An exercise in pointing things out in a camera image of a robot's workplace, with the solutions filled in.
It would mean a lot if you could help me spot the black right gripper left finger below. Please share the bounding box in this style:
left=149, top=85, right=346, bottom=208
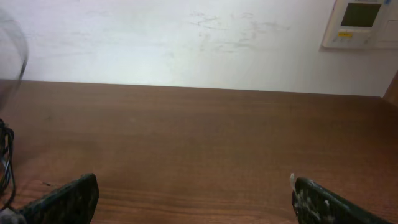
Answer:
left=19, top=174, right=100, bottom=224

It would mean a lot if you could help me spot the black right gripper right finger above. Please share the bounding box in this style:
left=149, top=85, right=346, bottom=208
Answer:
left=291, top=176, right=391, bottom=224

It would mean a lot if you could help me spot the thin black usb cable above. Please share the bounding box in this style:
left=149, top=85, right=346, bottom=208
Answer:
left=0, top=119, right=16, bottom=209

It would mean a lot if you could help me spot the white wall thermostat panel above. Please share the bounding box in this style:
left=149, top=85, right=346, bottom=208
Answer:
left=322, top=0, right=397, bottom=49

